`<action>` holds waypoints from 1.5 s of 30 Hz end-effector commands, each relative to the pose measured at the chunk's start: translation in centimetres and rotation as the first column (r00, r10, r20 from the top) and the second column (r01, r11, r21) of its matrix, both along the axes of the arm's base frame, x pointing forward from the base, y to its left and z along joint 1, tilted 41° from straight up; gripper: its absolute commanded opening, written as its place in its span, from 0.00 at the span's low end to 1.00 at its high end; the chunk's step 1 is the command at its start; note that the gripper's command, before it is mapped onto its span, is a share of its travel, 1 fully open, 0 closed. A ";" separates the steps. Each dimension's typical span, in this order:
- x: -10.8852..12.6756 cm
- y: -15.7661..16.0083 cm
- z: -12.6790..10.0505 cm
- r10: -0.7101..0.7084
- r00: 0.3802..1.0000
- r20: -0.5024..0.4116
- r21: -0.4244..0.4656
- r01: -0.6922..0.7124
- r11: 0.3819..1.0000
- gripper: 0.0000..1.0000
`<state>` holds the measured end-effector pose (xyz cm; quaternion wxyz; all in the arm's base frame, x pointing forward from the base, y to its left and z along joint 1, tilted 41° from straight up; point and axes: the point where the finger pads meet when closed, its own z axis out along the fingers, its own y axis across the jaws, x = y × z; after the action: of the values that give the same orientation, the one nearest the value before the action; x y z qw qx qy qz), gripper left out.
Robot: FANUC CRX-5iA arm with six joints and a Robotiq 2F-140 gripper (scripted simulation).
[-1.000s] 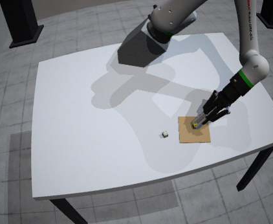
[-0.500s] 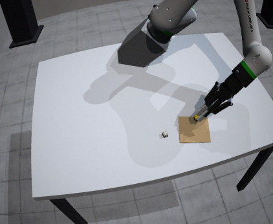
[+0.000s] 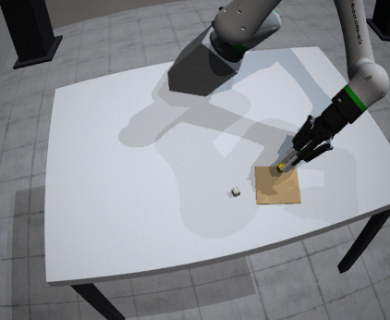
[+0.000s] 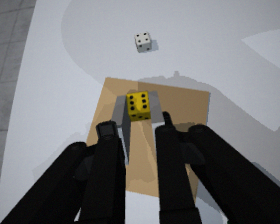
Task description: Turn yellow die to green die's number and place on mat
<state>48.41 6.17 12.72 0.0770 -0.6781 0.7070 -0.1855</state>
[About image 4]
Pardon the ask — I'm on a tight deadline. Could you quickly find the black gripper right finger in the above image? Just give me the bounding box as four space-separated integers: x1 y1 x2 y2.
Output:
148 91 280 224

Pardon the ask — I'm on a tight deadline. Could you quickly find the white die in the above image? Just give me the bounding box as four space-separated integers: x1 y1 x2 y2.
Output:
134 32 151 53

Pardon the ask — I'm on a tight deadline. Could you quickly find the yellow die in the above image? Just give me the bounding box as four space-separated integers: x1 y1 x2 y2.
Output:
126 91 151 122

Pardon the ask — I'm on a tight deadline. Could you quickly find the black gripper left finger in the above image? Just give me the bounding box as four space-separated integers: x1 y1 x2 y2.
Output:
0 95 131 224

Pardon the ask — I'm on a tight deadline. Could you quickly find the tan flat mat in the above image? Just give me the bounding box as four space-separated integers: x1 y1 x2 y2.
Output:
86 77 209 203

